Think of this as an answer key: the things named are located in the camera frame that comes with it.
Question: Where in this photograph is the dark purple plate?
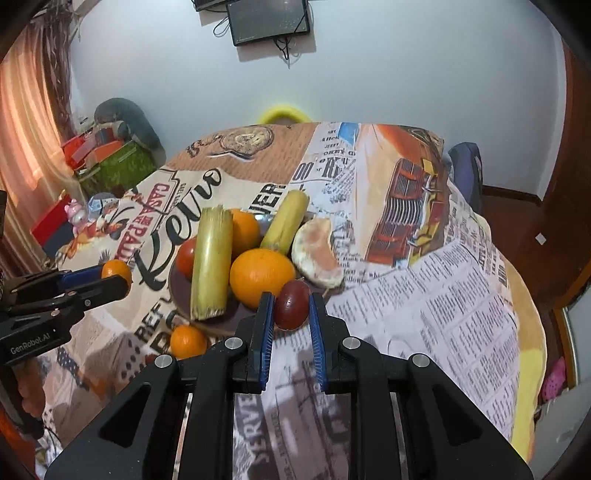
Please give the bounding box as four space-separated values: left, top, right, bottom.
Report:
168 210 345 337

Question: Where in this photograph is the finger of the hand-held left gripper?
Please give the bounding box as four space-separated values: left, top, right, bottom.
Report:
0 265 106 306
9 275 133 325

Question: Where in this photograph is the green storage box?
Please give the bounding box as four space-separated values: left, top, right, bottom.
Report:
81 141 158 197

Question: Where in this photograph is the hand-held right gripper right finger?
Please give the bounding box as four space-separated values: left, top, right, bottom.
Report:
308 292 532 480

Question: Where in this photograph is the brown patterned curtain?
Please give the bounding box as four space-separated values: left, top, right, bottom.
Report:
44 9 83 139

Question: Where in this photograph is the pink slipper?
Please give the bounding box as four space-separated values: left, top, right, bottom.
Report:
541 355 568 401

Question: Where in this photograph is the pink toy figure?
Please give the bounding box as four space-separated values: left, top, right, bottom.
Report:
65 200 92 234

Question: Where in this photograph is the red box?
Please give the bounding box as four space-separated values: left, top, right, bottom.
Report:
30 199 77 259

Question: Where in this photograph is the orange curtain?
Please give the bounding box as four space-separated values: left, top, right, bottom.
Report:
0 34 77 217

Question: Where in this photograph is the grey blue backpack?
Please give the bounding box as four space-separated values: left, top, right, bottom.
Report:
447 141 486 214

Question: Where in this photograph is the yellow ring chair back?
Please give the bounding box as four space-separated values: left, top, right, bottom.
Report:
258 104 311 126

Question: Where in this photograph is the pomelo slice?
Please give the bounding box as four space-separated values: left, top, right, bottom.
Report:
290 218 345 289

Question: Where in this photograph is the large orange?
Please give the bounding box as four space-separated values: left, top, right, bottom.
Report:
229 208 262 260
229 248 297 310

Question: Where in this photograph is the small orange tangerine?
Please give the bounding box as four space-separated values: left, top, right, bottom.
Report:
100 259 134 284
169 324 209 360

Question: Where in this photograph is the printed newspaper-pattern blanket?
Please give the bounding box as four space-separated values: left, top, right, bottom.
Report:
28 121 519 480

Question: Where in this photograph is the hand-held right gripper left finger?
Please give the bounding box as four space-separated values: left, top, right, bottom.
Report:
44 291 276 480

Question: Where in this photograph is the orange box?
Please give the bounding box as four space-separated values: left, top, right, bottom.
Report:
61 130 125 169

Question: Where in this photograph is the small black wall monitor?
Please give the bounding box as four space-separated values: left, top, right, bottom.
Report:
225 0 311 47

